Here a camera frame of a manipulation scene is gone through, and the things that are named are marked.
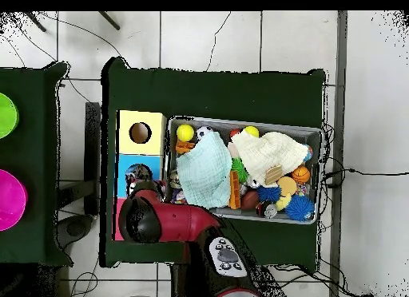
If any orange plastic tray block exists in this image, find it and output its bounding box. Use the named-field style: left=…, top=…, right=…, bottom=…
left=228, top=170, right=242, bottom=211

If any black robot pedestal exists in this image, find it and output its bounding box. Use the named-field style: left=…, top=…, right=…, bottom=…
left=170, top=263, right=193, bottom=297

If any cream cloth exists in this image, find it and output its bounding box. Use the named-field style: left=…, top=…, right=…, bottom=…
left=230, top=130, right=309, bottom=187

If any small soccer ball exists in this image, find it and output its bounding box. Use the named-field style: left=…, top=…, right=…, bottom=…
left=196, top=125, right=214, bottom=141

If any black power cable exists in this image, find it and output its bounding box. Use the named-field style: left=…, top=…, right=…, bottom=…
left=322, top=167, right=409, bottom=180

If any orange toy basketball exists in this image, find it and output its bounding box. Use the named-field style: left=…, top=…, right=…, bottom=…
left=291, top=164, right=312, bottom=184

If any magenta plate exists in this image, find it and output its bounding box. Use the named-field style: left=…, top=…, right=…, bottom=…
left=0, top=168, right=29, bottom=232

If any green plate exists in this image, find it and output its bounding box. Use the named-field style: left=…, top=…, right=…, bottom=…
left=0, top=92, right=20, bottom=141

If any wooden three-hole box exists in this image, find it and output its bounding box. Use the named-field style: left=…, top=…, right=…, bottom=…
left=111, top=109, right=168, bottom=242

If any large blue spiky ball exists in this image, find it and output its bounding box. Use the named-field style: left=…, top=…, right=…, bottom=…
left=284, top=194, right=316, bottom=222

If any silver mesh bin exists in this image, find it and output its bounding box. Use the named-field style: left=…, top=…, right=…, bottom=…
left=161, top=115, right=324, bottom=226

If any green spiky ball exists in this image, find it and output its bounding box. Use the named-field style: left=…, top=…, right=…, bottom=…
left=231, top=157, right=249, bottom=183

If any dark green tablecloth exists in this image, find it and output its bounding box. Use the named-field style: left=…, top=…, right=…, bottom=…
left=0, top=61, right=74, bottom=267
left=99, top=56, right=328, bottom=268

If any mint green cloth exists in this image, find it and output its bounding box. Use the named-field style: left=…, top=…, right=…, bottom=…
left=176, top=131, right=233, bottom=209

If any grey floor cable duct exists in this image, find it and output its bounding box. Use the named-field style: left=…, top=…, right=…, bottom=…
left=328, top=10, right=348, bottom=297

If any black tripod leg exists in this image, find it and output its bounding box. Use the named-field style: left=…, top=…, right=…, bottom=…
left=97, top=10, right=121, bottom=31
left=23, top=10, right=48, bottom=33

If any small blue spiky ball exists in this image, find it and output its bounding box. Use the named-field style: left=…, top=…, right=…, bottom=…
left=256, top=185, right=282, bottom=204

